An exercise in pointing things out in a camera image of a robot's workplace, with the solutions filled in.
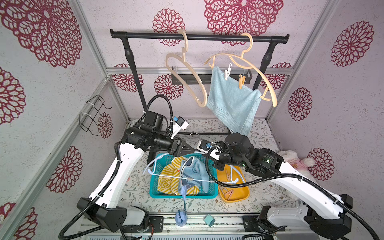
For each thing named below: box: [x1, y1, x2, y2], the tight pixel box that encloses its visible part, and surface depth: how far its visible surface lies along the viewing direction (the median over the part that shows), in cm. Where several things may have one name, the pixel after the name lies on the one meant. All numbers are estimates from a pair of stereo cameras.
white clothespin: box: [224, 63, 233, 81], surface depth 69 cm
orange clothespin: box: [239, 74, 246, 90], surface depth 65 cm
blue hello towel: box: [178, 156, 210, 193], surface depth 82 cm
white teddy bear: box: [278, 150, 315, 180], surface depth 86 cm
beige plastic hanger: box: [204, 33, 278, 107], surface depth 59 cm
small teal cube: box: [204, 214, 216, 228], surface depth 75 cm
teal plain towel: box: [206, 66, 262, 136], surface depth 75 cm
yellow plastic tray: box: [217, 164, 250, 203], surface depth 83 cm
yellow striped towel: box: [157, 156, 199, 196], surface depth 85 cm
